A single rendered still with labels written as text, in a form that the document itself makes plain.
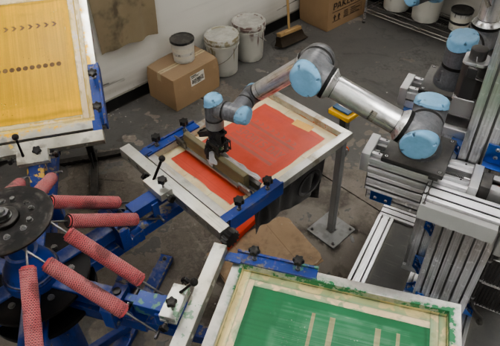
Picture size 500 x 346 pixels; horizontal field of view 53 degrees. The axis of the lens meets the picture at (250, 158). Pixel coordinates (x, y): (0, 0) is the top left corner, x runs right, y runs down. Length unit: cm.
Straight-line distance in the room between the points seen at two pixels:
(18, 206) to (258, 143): 111
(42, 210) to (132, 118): 259
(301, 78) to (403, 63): 332
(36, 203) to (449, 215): 139
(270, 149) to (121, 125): 208
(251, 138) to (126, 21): 198
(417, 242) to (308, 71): 122
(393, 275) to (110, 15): 266
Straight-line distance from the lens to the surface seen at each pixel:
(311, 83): 167
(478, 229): 190
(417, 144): 170
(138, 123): 419
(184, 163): 231
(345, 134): 240
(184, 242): 323
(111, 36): 404
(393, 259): 293
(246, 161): 229
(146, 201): 205
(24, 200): 179
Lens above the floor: 249
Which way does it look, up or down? 42 degrees down
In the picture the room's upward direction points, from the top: 2 degrees counter-clockwise
